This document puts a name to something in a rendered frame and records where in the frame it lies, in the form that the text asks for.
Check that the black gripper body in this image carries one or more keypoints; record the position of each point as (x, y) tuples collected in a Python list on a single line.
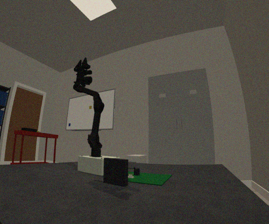
[(81, 71)]

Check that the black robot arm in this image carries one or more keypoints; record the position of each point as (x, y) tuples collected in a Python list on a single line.
[(98, 105)]

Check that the green circuit board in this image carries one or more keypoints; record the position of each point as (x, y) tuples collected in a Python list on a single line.
[(146, 178)]

